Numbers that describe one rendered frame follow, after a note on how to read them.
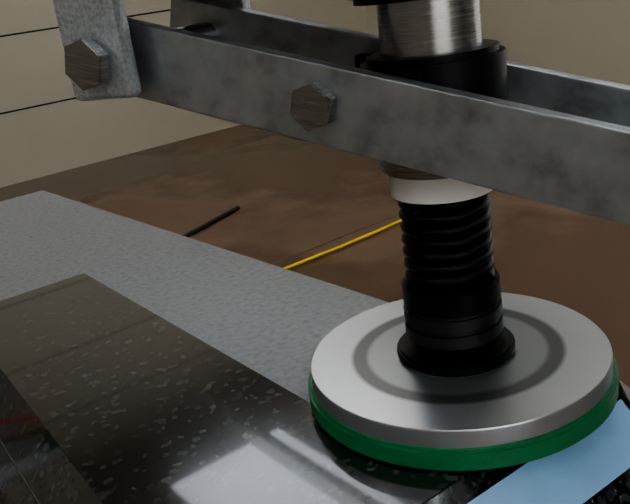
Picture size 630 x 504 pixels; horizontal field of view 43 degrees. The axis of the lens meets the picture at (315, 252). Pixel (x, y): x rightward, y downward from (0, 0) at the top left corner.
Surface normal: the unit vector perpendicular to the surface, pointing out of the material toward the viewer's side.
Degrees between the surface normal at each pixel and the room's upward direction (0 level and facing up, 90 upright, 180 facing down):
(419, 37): 90
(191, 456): 0
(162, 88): 90
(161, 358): 0
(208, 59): 90
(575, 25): 90
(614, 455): 44
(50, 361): 0
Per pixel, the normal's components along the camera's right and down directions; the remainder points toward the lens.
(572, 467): 0.32, -0.54
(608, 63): -0.77, 0.30
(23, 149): 0.62, 0.18
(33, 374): -0.13, -0.93
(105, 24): -0.43, 0.36
